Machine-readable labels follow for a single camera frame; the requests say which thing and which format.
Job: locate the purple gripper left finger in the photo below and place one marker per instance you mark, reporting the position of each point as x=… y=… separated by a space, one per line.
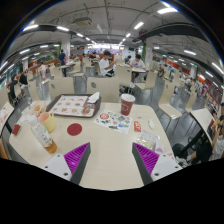
x=70 y=166

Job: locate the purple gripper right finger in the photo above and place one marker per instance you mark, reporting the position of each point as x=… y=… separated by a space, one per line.
x=153 y=166

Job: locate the clear plastic water bottle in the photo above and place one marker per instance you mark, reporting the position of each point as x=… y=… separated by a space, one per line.
x=42 y=135

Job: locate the clear plastic wrapper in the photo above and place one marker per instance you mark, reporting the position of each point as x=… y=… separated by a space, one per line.
x=150 y=141

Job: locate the red round coaster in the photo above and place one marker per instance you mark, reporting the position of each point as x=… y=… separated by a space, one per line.
x=74 y=129

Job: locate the small red packet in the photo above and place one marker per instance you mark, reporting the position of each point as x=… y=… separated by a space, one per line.
x=137 y=126

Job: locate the printed paper flyer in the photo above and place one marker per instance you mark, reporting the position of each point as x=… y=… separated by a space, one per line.
x=114 y=121

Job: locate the yellow plastic cup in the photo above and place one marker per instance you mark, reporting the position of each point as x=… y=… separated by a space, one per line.
x=47 y=119

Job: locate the brown food tray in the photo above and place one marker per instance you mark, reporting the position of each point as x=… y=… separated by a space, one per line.
x=74 y=105

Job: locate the beige chair right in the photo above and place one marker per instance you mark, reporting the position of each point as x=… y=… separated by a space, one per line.
x=164 y=102

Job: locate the red paper cup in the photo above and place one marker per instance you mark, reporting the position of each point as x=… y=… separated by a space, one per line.
x=127 y=101

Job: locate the white crumpled napkin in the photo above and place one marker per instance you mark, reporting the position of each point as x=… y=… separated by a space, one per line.
x=93 y=98

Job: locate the clear food bag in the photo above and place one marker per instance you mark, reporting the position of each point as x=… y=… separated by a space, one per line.
x=36 y=108

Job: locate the person at right edge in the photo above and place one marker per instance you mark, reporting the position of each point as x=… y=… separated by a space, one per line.
x=208 y=151

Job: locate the small red box left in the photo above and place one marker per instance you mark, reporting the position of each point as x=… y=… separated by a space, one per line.
x=16 y=129

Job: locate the beige chair behind table left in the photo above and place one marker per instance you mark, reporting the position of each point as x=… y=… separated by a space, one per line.
x=61 y=86

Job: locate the beige chair behind table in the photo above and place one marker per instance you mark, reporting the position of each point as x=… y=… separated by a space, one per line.
x=108 y=88
x=61 y=86

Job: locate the beige chair behind table centre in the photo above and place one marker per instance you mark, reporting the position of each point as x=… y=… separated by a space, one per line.
x=108 y=88

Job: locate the person in white shirt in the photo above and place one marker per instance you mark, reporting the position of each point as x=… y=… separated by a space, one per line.
x=106 y=67

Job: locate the person seated facing camera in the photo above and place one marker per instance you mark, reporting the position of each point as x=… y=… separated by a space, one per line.
x=136 y=62

